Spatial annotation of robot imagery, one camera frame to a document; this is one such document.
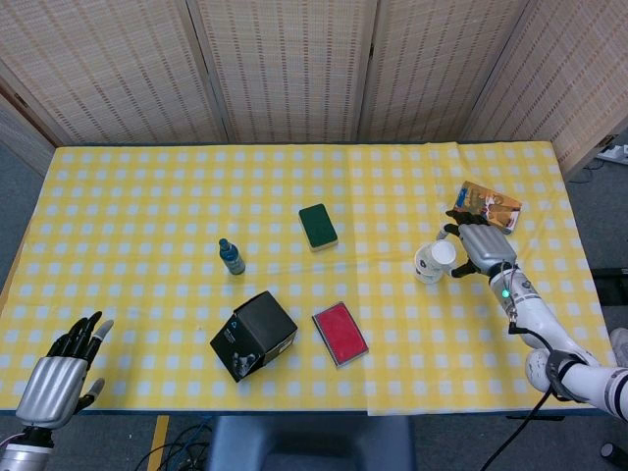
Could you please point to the black cardboard box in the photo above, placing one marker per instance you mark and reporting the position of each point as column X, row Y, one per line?
column 260, row 324

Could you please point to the woven folding screen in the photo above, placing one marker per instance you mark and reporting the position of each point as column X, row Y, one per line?
column 294, row 68

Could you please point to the grey robot torso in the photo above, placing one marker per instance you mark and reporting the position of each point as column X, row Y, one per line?
column 309, row 444

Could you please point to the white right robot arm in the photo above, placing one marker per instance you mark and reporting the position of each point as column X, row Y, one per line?
column 537, row 316

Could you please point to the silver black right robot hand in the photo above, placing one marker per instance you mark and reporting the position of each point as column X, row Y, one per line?
column 488, row 247

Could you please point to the blue spray bottle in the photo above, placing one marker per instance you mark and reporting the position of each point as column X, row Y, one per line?
column 232, row 257

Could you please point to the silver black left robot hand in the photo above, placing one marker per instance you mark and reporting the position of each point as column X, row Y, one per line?
column 51, row 387

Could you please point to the colourful printed carton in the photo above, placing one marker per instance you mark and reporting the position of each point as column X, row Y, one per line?
column 490, row 203

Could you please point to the yellow white checkered tablecloth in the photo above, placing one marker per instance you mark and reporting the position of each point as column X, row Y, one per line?
column 147, row 206

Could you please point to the floral white paper cup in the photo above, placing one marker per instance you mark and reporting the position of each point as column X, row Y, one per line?
column 444, row 252
column 423, row 270

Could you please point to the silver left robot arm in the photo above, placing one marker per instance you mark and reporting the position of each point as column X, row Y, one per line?
column 22, row 456

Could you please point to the green yellow scrub sponge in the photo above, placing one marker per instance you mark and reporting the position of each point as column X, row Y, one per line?
column 318, row 225

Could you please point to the black equipment base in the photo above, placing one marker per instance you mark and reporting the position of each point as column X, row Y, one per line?
column 613, row 289

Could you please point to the red flat case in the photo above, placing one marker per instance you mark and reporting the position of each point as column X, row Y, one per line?
column 339, row 333

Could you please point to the white power strip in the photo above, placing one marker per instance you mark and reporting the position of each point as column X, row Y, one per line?
column 613, row 153

